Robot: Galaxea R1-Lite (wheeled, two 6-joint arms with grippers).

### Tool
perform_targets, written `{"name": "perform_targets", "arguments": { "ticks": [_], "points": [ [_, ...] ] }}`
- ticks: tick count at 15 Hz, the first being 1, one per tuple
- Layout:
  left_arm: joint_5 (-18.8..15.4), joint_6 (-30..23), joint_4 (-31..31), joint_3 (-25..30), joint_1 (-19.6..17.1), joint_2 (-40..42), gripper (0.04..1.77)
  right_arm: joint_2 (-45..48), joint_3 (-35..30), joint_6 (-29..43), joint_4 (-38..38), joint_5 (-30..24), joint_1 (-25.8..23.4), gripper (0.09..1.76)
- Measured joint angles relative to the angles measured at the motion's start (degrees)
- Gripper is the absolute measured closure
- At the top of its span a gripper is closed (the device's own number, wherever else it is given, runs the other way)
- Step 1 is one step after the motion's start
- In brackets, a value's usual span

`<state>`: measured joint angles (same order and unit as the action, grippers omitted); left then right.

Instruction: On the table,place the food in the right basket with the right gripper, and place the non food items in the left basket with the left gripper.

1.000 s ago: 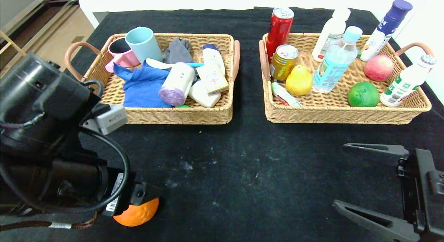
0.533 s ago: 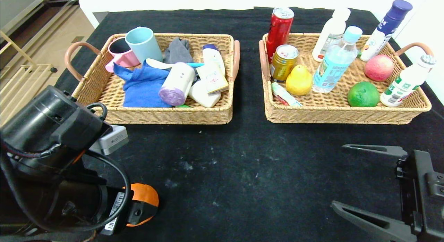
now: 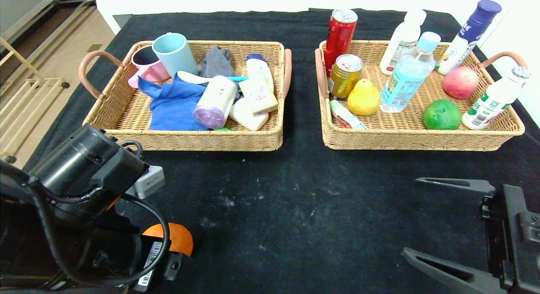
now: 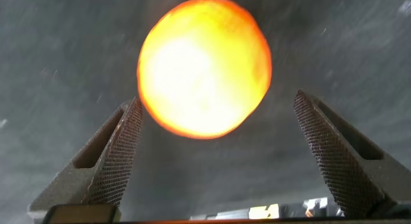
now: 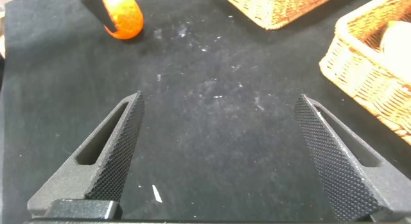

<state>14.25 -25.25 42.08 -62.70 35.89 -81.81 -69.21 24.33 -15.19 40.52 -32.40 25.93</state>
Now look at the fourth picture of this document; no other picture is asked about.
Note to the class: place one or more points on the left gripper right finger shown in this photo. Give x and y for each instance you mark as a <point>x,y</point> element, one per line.
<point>350,172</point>

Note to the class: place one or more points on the orange fruit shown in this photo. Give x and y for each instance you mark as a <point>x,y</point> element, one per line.
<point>205,70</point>

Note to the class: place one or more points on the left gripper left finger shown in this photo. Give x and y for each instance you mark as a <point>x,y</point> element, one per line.
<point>106,163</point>

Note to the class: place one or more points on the black tablecloth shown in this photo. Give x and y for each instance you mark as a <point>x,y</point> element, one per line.
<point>48,57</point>

